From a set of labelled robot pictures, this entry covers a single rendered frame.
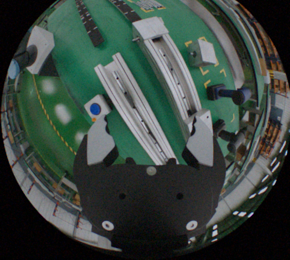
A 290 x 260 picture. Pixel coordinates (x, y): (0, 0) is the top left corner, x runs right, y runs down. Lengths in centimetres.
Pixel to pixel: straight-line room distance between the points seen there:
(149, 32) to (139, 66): 15
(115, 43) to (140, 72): 18
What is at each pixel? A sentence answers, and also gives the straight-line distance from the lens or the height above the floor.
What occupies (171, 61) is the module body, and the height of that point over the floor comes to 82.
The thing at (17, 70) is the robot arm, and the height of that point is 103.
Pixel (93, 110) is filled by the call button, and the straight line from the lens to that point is 33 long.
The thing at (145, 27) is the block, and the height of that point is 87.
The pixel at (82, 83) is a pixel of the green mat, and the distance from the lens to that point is 44.
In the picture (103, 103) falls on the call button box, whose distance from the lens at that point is 33.
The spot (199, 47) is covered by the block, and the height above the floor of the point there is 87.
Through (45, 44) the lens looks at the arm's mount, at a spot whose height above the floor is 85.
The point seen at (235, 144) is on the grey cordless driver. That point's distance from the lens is 52.
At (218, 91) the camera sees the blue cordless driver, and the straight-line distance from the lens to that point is 48.
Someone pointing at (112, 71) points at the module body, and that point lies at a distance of 33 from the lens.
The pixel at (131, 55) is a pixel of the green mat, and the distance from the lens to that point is 39.
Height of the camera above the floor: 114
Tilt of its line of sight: 73 degrees down
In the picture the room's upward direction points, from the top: 158 degrees clockwise
